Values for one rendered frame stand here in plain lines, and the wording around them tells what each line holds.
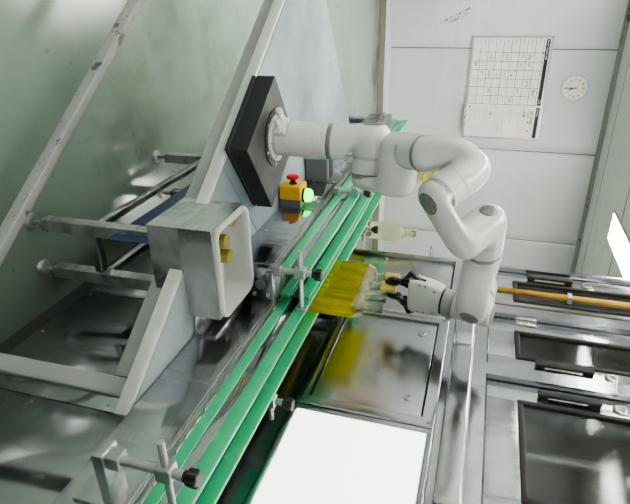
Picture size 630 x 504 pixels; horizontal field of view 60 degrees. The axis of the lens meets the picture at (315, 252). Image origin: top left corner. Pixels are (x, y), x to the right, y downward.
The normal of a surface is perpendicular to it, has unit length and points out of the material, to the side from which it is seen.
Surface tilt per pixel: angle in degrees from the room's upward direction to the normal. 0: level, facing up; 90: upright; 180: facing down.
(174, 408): 90
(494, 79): 90
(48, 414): 90
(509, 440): 90
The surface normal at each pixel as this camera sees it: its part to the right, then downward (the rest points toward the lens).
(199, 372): -0.02, -0.90
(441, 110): -0.29, 0.43
